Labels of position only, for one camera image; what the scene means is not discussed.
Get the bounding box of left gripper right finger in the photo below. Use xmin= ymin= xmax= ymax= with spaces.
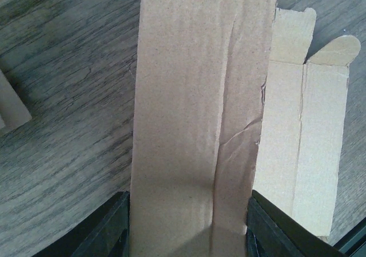
xmin=246 ymin=190 xmax=346 ymax=256

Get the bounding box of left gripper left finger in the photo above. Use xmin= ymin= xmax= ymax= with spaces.
xmin=35 ymin=191 xmax=130 ymax=256

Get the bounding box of cardboard box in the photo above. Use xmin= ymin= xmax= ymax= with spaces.
xmin=129 ymin=0 xmax=361 ymax=256

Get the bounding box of stack of flat cardboard sheets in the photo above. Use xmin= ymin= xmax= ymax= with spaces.
xmin=1 ymin=72 xmax=32 ymax=136

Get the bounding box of black aluminium frame rail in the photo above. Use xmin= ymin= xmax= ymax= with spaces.
xmin=334 ymin=218 xmax=366 ymax=257

